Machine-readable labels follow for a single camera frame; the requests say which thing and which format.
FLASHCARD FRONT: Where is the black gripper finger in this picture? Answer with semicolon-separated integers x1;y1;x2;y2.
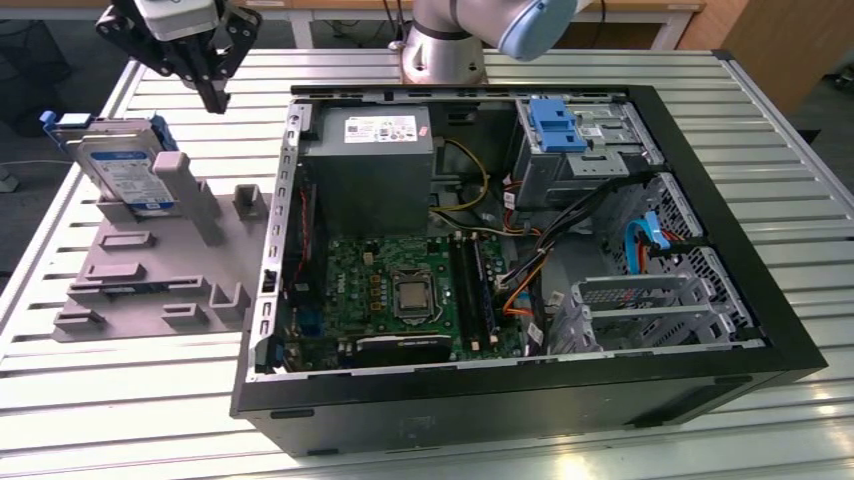
94;3;219;114
213;5;264;114

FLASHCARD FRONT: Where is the hard disk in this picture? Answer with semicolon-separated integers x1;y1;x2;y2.
40;112;181;219

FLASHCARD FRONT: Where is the silver disk bay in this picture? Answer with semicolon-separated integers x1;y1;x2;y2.
569;272;742;351

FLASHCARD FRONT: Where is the grey power supply unit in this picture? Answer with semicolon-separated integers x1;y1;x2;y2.
303;102;439;241

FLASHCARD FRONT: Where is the spare RAM stick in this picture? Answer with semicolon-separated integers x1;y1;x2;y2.
98;283;166;296

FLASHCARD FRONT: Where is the grey parts rack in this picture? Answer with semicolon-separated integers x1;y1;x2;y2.
52;152;272;346

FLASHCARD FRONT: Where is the blue drive latch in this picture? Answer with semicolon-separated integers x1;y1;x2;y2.
524;98;589;154

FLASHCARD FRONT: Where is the green motherboard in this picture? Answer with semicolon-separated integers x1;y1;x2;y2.
285;234;528;371

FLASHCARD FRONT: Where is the CPU socket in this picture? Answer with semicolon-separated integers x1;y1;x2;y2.
388;269;445;324

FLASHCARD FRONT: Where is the silver CPU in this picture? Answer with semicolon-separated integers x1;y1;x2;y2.
396;282;435;311

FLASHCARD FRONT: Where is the grey optical drive cage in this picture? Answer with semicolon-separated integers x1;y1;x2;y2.
512;97;666;211

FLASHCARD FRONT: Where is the black RAM stick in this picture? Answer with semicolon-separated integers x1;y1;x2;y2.
451;233;473;351

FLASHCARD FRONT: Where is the black graphics card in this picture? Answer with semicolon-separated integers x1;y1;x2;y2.
349;332;455;366

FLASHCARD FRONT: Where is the brown wooden cabinet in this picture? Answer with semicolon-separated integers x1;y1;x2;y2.
676;0;854;116

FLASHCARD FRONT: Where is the black PC case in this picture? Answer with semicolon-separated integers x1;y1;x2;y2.
229;83;828;456

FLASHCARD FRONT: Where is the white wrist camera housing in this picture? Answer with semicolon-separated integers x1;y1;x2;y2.
132;0;223;42

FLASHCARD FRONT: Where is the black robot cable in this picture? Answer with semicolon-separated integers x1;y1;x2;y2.
379;0;409;52

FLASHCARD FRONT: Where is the white cable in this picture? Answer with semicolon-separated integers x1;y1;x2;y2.
0;158;76;169

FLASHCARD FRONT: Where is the thin red wire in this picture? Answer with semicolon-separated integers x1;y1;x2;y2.
297;187;316;274

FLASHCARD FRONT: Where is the yellow black power wire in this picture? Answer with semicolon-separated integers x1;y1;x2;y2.
429;138;492;216

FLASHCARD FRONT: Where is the wooden desk white frame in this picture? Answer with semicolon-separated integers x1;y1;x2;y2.
0;0;708;51

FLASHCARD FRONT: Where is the black wire bundle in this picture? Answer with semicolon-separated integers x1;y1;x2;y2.
532;174;652;261

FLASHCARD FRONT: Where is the orange wire bundle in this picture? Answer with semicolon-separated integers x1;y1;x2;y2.
499;284;535;319

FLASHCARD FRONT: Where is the blue data wire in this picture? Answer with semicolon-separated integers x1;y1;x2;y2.
625;212;675;276

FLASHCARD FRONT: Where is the red orange disk power wire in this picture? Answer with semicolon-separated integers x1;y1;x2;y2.
636;234;708;274

